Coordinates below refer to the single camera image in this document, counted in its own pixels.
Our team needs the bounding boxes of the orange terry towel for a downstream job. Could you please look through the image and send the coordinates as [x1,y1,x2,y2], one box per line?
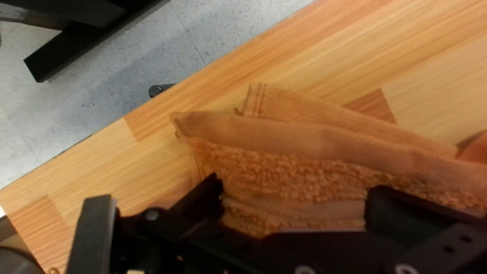
[172,83,487,237]

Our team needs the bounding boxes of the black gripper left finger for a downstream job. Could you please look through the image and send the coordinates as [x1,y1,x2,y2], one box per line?
[172,175,224,222]

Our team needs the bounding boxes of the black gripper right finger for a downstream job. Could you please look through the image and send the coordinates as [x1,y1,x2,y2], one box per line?
[364,185,476,239]

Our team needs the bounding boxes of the black metal frame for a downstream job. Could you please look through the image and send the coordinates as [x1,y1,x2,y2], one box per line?
[0,0,169,82]

